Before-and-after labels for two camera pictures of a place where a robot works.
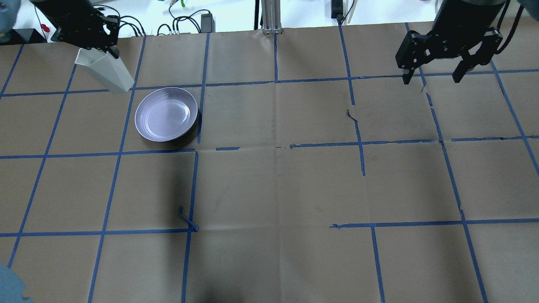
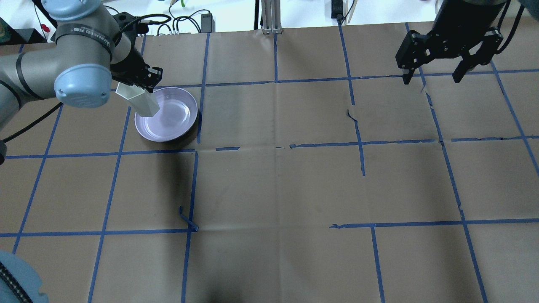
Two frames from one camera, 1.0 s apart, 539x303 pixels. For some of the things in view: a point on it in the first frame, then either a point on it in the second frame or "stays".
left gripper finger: (113, 50) to (150, 88)
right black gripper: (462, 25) stays
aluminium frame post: (271, 17) stays
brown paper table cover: (314, 174) stays
